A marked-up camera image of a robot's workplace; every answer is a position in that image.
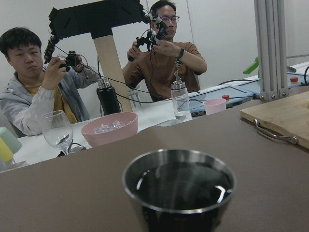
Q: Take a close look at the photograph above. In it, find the aluminium frame post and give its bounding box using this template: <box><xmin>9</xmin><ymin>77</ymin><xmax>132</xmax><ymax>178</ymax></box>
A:
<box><xmin>254</xmin><ymin>0</ymin><xmax>288</xmax><ymax>101</ymax></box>

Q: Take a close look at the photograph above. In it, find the yellow plastic cup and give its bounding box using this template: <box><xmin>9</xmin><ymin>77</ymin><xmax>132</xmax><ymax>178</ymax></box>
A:
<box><xmin>0</xmin><ymin>138</ymin><xmax>14</xmax><ymax>163</ymax></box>

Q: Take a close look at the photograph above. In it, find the black thermos bottle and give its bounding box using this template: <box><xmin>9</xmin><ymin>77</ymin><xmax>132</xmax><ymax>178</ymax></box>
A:
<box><xmin>97</xmin><ymin>77</ymin><xmax>121</xmax><ymax>115</ymax></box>

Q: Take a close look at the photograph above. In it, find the clear pourer bottle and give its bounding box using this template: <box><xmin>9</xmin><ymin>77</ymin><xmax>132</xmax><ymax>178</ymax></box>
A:
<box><xmin>170</xmin><ymin>71</ymin><xmax>192</xmax><ymax>121</ymax></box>

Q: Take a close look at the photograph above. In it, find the left teleoperation controller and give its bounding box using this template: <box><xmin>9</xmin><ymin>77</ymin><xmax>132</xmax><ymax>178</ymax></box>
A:
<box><xmin>43</xmin><ymin>35</ymin><xmax>84</xmax><ymax>73</ymax></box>

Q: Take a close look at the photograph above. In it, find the right teleoperation controller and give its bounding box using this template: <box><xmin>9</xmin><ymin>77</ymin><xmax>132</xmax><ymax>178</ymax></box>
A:
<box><xmin>136</xmin><ymin>8</ymin><xmax>168</xmax><ymax>52</ymax></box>

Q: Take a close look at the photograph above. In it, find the blue teach pendant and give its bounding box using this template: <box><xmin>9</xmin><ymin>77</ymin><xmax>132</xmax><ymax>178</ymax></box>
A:
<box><xmin>189</xmin><ymin>86</ymin><xmax>253</xmax><ymax>117</ymax></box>

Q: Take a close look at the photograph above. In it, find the pink plastic cup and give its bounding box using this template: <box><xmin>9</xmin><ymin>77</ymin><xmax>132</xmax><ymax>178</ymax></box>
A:
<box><xmin>204</xmin><ymin>98</ymin><xmax>226</xmax><ymax>115</ymax></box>

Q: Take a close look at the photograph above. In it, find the steel measuring jigger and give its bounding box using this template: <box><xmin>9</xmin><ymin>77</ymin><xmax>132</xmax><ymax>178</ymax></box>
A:
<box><xmin>122</xmin><ymin>149</ymin><xmax>237</xmax><ymax>232</ymax></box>

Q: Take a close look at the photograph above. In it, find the teleoperation controller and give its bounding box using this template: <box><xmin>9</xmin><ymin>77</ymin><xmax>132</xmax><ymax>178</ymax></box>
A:
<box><xmin>136</xmin><ymin>8</ymin><xmax>168</xmax><ymax>52</ymax></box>
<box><xmin>43</xmin><ymin>35</ymin><xmax>84</xmax><ymax>73</ymax></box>

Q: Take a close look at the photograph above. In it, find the person in grey jacket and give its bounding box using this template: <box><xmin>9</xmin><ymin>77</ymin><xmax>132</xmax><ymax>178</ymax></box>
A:
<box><xmin>0</xmin><ymin>27</ymin><xmax>99</xmax><ymax>136</ymax></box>

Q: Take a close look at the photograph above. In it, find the bamboo cutting board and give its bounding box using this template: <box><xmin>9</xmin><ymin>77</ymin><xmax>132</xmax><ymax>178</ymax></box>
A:
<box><xmin>240</xmin><ymin>91</ymin><xmax>309</xmax><ymax>148</ymax></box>

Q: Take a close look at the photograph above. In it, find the pink bowl with ice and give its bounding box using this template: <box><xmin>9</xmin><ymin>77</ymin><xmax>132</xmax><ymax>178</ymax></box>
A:
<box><xmin>81</xmin><ymin>112</ymin><xmax>138</xmax><ymax>147</ymax></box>

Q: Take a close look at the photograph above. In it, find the person in brown shirt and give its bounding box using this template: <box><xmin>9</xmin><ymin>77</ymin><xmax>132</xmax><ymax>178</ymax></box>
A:
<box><xmin>122</xmin><ymin>0</ymin><xmax>207</xmax><ymax>102</ymax></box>

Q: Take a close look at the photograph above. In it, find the clear wine glass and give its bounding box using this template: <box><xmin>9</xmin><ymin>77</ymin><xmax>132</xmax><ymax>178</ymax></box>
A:
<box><xmin>41</xmin><ymin>110</ymin><xmax>73</xmax><ymax>155</ymax></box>

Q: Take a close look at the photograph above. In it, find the mint green plastic cup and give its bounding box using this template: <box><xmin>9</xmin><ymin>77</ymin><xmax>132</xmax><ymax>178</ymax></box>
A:
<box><xmin>0</xmin><ymin>127</ymin><xmax>22</xmax><ymax>154</ymax></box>

